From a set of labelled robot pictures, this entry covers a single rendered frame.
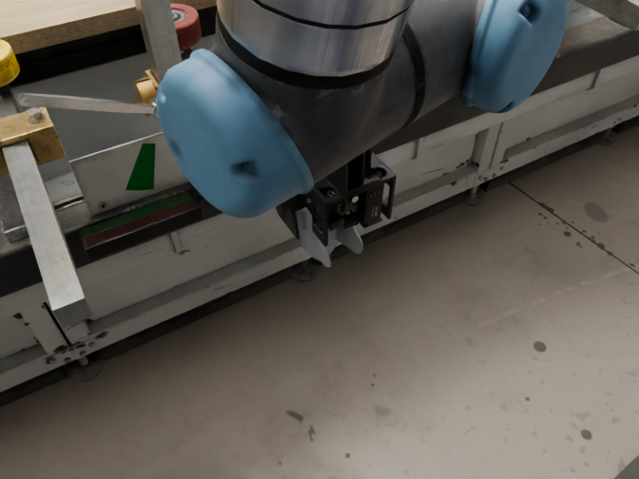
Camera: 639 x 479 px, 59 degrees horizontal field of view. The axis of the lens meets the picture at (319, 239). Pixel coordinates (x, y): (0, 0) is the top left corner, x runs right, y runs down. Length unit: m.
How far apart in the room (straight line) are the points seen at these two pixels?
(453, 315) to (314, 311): 0.38
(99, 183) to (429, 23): 0.63
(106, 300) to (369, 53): 1.23
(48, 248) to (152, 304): 0.82
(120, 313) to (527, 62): 1.24
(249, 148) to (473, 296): 1.46
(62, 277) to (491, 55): 0.45
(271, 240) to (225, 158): 1.25
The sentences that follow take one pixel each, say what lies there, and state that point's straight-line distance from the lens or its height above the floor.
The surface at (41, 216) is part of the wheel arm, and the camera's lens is 0.68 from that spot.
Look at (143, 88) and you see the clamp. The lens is 0.80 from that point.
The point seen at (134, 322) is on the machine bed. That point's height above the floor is 0.15.
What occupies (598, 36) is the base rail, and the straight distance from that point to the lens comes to 1.38.
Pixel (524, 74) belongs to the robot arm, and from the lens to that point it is 0.33.
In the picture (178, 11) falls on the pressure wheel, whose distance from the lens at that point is 0.90.
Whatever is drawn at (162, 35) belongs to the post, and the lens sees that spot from 0.77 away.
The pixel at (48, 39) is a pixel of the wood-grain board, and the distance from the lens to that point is 0.93.
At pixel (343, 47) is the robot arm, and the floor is 1.18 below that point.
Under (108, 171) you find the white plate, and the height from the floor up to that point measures 0.77.
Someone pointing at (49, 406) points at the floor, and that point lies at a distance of 1.57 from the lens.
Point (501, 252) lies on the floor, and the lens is 1.79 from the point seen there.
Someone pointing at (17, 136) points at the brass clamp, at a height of 0.86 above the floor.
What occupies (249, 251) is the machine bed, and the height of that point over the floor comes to 0.19.
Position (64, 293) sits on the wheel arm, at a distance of 0.59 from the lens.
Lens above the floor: 1.28
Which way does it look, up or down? 47 degrees down
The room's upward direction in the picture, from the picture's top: straight up
